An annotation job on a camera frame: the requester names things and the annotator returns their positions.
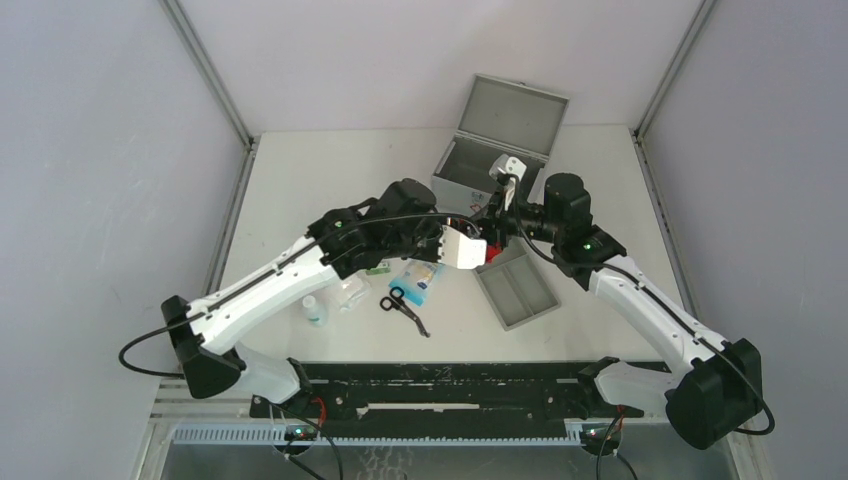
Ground clear bottle white cap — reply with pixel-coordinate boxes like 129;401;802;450
301;295;328;327

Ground blue plaster packet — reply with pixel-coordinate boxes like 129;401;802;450
389;260;442;306

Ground red first aid pouch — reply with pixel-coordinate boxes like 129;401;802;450
485;242;507;265

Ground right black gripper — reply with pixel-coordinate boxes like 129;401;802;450
458;186;563;252

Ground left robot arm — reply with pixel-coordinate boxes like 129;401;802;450
161;178;487;417

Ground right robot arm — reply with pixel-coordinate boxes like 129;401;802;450
475;173;776;450

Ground black medical scissors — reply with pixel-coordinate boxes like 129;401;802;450
379;287;431;338

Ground grey metal medicine box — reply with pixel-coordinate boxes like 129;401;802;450
431;74;570;216

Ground small green white box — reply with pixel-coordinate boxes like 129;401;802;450
365;261;391;276

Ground bagged white gauze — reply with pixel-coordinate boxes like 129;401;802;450
328;273;371;313

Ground grey plastic divider tray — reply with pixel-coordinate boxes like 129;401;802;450
474;239;561;331

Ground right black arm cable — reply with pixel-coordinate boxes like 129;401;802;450
506;175;776;437

